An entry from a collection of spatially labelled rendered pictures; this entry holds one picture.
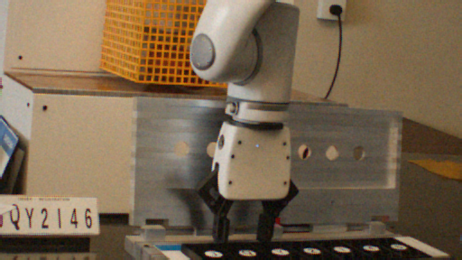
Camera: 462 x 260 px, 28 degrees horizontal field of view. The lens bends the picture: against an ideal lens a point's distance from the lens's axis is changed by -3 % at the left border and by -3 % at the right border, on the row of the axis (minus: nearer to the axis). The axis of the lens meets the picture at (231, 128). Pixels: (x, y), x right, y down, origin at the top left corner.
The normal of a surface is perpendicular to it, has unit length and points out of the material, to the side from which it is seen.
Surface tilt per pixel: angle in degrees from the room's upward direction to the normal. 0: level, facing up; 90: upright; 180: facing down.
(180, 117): 81
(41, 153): 90
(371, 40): 90
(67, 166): 90
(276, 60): 91
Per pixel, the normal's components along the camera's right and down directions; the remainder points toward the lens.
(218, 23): -0.59, 0.05
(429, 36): 0.27, 0.17
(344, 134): 0.44, 0.02
